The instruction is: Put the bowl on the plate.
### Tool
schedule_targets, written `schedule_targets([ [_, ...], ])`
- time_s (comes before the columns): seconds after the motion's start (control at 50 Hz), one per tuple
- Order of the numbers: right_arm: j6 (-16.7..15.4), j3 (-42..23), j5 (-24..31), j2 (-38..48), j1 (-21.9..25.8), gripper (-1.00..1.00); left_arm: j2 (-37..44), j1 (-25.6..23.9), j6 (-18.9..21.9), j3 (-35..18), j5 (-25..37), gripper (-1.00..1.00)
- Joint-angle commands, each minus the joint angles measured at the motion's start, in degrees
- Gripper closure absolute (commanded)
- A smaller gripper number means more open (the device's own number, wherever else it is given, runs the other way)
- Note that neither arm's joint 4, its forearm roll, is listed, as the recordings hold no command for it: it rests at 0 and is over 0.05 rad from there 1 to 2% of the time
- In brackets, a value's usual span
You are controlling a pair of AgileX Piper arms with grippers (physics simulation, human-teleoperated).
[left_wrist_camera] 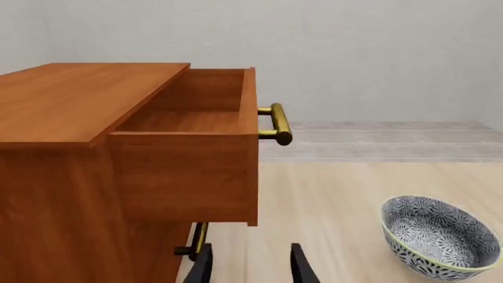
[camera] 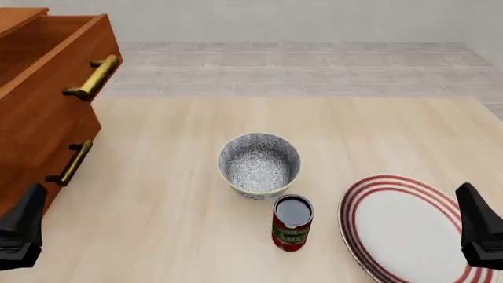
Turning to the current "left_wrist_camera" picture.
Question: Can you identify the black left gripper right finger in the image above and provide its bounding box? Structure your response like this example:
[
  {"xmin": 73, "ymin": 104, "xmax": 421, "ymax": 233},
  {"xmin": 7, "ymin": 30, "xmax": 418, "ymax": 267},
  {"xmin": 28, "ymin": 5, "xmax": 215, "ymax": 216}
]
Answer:
[{"xmin": 290, "ymin": 243, "xmax": 322, "ymax": 283}]

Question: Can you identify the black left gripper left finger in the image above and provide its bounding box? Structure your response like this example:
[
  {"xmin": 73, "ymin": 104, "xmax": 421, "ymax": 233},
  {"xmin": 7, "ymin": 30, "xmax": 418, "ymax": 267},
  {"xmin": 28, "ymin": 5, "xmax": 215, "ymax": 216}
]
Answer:
[{"xmin": 185, "ymin": 243, "xmax": 214, "ymax": 283}]

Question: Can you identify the black white patterned bowl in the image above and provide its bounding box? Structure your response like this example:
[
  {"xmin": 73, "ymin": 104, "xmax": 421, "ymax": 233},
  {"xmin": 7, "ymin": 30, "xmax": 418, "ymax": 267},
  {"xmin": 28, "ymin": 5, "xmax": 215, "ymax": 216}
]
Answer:
[{"xmin": 380, "ymin": 194, "xmax": 503, "ymax": 281}]

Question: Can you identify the open wooden drawer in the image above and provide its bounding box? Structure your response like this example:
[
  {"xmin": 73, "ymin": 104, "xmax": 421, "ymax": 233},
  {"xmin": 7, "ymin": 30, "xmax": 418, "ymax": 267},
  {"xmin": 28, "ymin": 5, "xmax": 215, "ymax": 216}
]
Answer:
[{"xmin": 106, "ymin": 67, "xmax": 260, "ymax": 227}]

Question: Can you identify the wooden cabinet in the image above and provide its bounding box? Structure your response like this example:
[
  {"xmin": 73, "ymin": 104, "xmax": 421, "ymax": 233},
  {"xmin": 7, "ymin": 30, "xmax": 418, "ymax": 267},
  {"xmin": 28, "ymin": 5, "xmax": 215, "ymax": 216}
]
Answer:
[{"xmin": 0, "ymin": 61, "xmax": 202, "ymax": 283}]

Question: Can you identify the brass drawer handle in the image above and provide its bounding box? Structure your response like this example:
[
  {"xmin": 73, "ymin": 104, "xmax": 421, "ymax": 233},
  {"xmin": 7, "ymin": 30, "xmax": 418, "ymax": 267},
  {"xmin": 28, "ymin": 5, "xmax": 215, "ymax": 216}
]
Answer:
[
  {"xmin": 257, "ymin": 102, "xmax": 294, "ymax": 146},
  {"xmin": 174, "ymin": 222, "xmax": 209, "ymax": 263}
]

